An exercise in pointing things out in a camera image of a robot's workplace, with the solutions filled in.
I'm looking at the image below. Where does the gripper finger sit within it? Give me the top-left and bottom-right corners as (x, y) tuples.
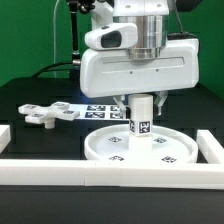
(154, 91), (168, 116)
(113, 95), (127, 115)

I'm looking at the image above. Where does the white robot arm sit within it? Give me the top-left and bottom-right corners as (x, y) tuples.
(80, 0), (203, 117)

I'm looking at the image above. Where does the black camera pole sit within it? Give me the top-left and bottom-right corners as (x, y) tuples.
(66, 0), (95, 80)

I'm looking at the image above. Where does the white cross-shaped table base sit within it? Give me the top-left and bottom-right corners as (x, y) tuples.
(18, 101), (80, 129)

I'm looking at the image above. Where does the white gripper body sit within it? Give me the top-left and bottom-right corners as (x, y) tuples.
(80, 39), (199, 98)

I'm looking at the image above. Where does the white U-shaped fence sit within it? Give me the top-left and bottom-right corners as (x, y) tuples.
(0, 125), (224, 189)

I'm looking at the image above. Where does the white round table top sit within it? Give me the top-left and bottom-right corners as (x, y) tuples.
(84, 124), (198, 164)

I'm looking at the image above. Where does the black cable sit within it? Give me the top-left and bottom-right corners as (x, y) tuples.
(31, 59), (85, 79)

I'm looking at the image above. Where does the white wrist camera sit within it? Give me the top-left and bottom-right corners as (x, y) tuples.
(85, 23), (138, 50)

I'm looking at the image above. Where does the white marker sheet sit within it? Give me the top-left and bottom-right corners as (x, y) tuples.
(69, 104), (126, 120)

